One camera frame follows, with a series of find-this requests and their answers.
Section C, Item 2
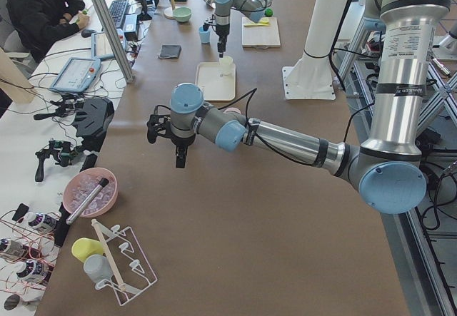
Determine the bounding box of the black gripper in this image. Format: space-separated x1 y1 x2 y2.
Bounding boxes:
215 24 229 53
171 134 196 168

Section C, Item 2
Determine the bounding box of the pale yellow white cup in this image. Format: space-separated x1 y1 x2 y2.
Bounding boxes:
219 56 233 76

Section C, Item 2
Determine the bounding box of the pink cup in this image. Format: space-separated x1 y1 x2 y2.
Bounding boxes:
224 107 242 115

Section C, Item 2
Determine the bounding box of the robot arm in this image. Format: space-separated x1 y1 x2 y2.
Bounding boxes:
167 0 451 214
211 0 272 58

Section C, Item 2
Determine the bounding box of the cream rabbit tray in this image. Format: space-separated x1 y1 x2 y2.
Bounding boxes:
195 62 236 101

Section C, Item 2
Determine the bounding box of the light blue cup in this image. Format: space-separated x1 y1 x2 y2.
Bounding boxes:
199 26 211 44

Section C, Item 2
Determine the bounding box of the wooden cutting board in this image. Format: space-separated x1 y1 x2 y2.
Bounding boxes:
241 16 281 49

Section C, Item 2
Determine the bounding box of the yellow plastic knife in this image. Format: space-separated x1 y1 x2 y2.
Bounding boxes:
243 17 270 27

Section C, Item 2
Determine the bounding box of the mint green bowl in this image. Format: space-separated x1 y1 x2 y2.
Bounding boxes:
172 6 192 23

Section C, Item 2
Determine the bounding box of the dark grey folded cloth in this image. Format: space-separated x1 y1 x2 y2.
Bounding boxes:
159 44 181 59

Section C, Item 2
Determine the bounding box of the green lime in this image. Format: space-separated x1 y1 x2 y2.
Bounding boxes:
264 8 273 17

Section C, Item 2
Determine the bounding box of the wooden stand round base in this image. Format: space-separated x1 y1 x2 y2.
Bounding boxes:
164 6 174 20

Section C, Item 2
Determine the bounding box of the black plastic device housing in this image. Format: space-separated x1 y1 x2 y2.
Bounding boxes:
72 98 114 152

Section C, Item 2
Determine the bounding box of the pink bowl with ice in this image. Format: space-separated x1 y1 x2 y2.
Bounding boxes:
63 168 119 218

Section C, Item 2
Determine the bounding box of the black keyboard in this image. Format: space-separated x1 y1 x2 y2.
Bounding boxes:
109 0 129 29

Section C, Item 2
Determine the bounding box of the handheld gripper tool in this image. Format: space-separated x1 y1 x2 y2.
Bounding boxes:
34 139 84 182
33 93 84 121

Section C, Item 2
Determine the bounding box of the blue teach pendant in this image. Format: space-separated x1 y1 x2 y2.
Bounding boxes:
49 58 101 93
91 29 128 61

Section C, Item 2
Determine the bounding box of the yellow cup on rack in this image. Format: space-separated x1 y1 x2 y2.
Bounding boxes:
71 238 104 263

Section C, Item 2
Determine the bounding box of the grey cup on rack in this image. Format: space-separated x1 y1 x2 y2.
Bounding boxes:
83 254 114 283

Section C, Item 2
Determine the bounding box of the computer mouse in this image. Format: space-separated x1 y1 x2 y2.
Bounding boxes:
81 29 96 38

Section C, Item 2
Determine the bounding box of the person in black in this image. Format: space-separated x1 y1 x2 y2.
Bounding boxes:
6 0 90 63

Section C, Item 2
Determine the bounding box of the white wire cup rack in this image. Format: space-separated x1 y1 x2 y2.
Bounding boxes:
91 219 159 307

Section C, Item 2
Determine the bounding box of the aluminium frame post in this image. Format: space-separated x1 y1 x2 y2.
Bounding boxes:
91 0 134 83

